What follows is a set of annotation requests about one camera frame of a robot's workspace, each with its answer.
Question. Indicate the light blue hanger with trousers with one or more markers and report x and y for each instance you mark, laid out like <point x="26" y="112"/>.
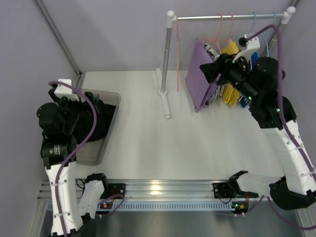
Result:
<point x="253" y="23"/>

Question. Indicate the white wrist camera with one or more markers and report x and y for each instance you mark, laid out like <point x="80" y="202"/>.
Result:
<point x="63" y="91"/>
<point x="249" y="45"/>

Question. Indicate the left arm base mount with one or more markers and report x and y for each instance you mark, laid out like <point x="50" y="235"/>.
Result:
<point x="113" y="189"/>

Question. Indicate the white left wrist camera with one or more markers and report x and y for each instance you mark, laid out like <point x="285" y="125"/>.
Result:
<point x="63" y="91"/>

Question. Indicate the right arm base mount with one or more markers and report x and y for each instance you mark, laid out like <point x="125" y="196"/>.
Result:
<point x="222" y="191"/>

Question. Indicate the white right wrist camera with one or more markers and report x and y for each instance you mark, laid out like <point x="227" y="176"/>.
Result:
<point x="249" y="45"/>

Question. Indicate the aluminium mounting rail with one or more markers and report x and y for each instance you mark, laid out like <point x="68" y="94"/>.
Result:
<point x="168" y="190"/>

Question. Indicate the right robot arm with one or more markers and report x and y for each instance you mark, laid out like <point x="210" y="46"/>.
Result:
<point x="273" y="112"/>

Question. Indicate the blue white print trousers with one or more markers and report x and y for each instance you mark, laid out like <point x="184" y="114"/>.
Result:
<point x="253" y="59"/>

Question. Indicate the yellow trousers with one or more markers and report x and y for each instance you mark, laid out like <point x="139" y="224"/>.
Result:
<point x="230" y="95"/>

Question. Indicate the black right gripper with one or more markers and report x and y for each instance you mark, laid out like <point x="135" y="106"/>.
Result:
<point x="222" y="68"/>

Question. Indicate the blue slotted cable duct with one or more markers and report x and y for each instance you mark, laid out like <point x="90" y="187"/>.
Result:
<point x="175" y="206"/>

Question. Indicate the grey plastic bin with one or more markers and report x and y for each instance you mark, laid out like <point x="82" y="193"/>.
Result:
<point x="91" y="153"/>

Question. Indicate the empty light blue hanger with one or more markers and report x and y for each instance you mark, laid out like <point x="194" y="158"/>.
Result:
<point x="266" y="37"/>

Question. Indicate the white metal clothes rack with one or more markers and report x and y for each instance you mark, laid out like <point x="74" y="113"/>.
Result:
<point x="173" y="18"/>

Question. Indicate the pink hanger of black trousers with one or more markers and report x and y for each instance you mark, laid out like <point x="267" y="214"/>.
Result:
<point x="178" y="57"/>

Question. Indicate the black white print trousers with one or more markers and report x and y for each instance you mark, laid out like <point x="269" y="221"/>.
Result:
<point x="216" y="91"/>

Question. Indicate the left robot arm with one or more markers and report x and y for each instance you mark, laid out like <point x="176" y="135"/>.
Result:
<point x="65" y="124"/>

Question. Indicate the pink hanger of purple trousers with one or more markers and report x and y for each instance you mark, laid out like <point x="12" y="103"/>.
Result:
<point x="213" y="40"/>

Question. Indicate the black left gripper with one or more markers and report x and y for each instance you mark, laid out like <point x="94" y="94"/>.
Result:
<point x="90" y="99"/>

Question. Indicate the purple trousers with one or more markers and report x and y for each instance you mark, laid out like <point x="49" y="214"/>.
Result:
<point x="196" y="82"/>

